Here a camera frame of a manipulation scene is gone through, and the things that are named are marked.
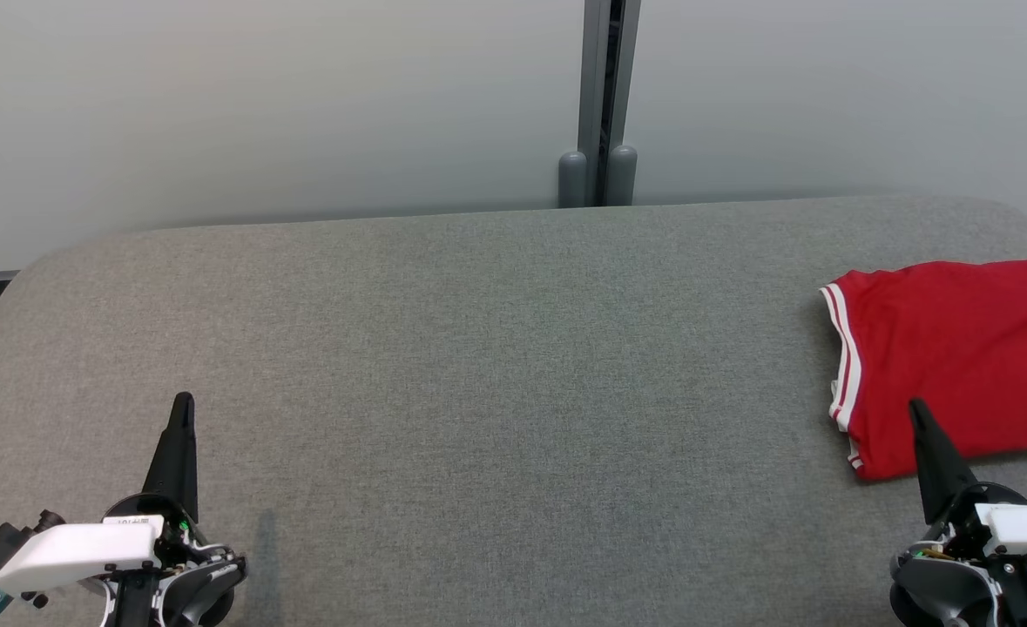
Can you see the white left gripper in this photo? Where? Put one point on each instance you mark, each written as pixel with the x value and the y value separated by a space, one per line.
pixel 86 549

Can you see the grey cylindrical post bumper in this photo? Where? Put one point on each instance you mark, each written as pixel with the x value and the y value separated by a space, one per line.
pixel 572 181
pixel 623 177

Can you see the grey metal wall post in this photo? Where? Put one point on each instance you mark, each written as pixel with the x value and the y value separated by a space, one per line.
pixel 593 78

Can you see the red basketball jersey white sleeves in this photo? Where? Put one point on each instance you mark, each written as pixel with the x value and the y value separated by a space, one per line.
pixel 966 348

